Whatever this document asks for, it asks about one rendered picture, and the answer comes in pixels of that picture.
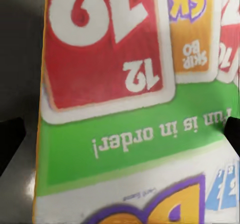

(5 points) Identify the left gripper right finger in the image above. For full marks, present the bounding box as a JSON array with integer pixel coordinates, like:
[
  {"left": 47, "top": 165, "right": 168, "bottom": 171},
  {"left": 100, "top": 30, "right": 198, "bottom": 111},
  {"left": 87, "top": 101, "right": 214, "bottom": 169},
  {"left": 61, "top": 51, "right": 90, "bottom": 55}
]
[{"left": 224, "top": 117, "right": 240, "bottom": 157}]

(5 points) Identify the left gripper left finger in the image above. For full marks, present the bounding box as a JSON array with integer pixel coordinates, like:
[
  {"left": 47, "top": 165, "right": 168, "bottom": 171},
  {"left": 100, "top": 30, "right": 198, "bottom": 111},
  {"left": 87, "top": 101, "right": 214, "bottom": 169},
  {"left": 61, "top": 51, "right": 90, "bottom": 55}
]
[{"left": 0, "top": 117, "right": 26, "bottom": 177}]

